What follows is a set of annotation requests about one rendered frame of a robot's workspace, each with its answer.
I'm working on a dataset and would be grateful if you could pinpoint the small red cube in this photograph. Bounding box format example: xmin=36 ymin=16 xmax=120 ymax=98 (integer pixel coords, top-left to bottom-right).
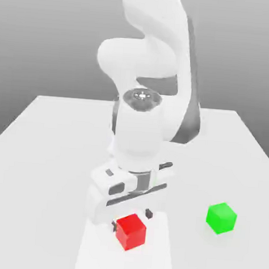
xmin=113 ymin=212 xmax=148 ymax=253

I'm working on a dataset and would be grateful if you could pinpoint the small green cube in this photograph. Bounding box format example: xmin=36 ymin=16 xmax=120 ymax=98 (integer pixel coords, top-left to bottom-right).
xmin=205 ymin=201 xmax=239 ymax=236

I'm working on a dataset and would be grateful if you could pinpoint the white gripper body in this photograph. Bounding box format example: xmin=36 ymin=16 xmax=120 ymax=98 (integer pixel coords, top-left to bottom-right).
xmin=91 ymin=177 xmax=170 ymax=231

